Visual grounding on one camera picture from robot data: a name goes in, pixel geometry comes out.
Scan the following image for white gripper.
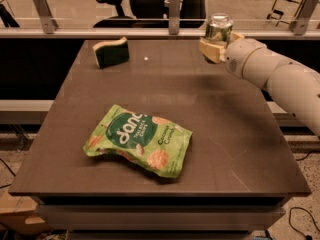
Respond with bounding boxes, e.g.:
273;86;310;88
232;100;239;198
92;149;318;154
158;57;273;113
199;31;265;79

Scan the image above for green soda can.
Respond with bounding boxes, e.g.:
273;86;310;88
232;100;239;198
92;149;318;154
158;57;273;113
204;13;233;47

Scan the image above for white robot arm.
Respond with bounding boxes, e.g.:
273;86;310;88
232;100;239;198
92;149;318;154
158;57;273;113
199;33;320;136

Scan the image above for wooden stool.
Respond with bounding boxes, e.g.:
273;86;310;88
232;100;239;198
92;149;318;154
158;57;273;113
266;0;304;26

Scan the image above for black office chair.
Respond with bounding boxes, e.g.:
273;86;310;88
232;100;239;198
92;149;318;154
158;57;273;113
94;0;206;28

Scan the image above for green rice chips bag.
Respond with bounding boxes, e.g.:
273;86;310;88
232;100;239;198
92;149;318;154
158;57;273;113
83;105;192;178

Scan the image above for green yellow sponge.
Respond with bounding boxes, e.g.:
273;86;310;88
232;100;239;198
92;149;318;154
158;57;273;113
92;37;130;69

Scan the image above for cardboard box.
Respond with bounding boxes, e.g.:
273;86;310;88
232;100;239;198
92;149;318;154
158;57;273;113
0;191;51;235

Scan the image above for middle metal rail bracket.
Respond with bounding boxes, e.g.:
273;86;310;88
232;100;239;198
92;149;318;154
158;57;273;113
169;0;180;35

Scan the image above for metal rail bracket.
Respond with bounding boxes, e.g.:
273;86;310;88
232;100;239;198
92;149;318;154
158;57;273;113
169;0;180;35
289;0;319;36
32;0;58;34

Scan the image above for right metal rail bracket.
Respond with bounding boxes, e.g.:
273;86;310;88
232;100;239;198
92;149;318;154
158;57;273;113
289;0;319;36

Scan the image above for left metal rail bracket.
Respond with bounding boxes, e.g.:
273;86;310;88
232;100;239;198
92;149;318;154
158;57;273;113
32;0;58;34

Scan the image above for black floor cable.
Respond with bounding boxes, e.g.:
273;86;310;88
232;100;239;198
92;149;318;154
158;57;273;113
288;206;320;240

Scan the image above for horizontal metal rail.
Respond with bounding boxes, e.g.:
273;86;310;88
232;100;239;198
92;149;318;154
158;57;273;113
0;28;320;40

